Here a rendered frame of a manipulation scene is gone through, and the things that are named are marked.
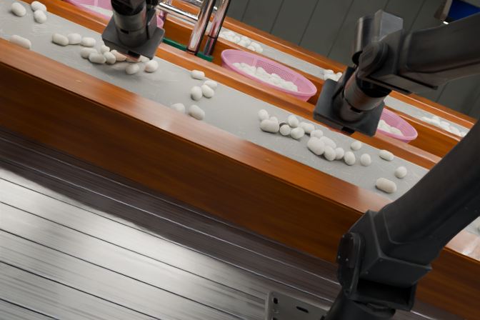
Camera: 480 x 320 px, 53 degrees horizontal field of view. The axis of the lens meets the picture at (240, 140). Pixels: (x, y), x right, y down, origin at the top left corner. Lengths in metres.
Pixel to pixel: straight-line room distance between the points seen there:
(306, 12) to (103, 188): 2.58
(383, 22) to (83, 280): 0.50
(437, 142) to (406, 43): 0.92
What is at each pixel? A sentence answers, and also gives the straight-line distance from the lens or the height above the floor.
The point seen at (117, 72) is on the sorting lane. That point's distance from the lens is 0.96.
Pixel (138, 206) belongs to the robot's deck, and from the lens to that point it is 0.70.
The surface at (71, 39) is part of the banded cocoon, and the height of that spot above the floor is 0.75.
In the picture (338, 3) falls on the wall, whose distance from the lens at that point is 3.18.
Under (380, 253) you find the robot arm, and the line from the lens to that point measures 0.54.
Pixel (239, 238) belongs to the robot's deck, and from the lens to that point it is 0.71.
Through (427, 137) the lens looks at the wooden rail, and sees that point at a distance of 1.50.
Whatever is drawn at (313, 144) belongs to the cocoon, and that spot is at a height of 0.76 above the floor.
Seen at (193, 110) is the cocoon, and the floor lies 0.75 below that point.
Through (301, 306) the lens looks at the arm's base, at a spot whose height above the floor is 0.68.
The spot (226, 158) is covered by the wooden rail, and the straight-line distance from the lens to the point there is 0.70.
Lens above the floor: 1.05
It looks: 21 degrees down
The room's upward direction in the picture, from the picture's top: 22 degrees clockwise
